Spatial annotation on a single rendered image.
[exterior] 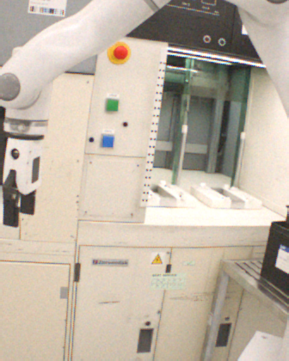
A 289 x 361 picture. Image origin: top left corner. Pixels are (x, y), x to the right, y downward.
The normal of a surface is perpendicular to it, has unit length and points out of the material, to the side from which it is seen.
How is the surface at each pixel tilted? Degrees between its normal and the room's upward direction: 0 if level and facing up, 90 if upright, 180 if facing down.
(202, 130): 90
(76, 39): 58
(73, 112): 90
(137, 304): 90
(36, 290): 90
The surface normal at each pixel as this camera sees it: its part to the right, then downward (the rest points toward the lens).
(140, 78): 0.30, 0.21
